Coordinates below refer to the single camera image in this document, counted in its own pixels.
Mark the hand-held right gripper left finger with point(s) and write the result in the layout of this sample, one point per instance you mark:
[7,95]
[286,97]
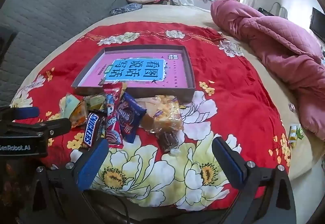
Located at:
[92,163]

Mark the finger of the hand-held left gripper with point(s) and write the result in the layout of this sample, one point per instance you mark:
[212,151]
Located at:
[50,127]
[25,113]

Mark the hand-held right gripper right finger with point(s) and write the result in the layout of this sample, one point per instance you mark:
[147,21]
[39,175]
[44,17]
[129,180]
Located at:
[228,163]

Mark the light green cake packet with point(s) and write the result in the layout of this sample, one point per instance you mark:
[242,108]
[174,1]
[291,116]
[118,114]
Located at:
[67,108]

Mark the orange clear snack packet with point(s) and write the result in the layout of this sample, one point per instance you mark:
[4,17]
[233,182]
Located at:
[78,116]

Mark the brown chocolate bar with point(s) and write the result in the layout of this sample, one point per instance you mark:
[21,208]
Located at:
[91,129]

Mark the red cartoon snack packet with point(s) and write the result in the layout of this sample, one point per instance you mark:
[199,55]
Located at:
[113,135]

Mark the yellow cake packet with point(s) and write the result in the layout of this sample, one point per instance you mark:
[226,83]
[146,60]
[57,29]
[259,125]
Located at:
[95,102]

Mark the blue cookie packet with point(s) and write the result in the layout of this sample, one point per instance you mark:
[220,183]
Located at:
[129,117]

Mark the small brown cake packet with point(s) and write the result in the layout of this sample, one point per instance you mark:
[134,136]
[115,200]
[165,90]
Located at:
[167,140]

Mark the peach snack packet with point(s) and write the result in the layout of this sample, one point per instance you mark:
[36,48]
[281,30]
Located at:
[148,118]

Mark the clear bread packet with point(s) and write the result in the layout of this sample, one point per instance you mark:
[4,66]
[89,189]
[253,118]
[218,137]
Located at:
[166,112]

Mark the grey box with pink bottom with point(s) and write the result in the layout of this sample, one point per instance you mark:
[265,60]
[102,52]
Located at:
[177,71]

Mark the red floral blanket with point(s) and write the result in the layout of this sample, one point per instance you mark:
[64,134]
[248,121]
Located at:
[228,102]

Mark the small green yellow packet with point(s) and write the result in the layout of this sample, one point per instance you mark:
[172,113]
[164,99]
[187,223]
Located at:
[301,134]
[293,135]

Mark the small patterned packet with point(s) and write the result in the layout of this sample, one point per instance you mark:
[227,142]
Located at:
[292,107]

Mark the grey quilted mattress cover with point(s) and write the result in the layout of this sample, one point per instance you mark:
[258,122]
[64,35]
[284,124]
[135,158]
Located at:
[50,16]

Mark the pink quilt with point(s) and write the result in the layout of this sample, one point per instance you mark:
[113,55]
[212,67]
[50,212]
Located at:
[274,41]

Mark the blue floral cloth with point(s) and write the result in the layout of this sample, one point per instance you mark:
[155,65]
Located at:
[127,8]

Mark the beige bed sheet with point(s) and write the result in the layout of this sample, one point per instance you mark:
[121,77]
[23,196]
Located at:
[177,14]

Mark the metal chair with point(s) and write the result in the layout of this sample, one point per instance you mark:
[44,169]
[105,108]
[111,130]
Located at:
[280,8]

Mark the black television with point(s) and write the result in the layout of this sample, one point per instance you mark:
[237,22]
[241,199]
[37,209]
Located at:
[318,23]

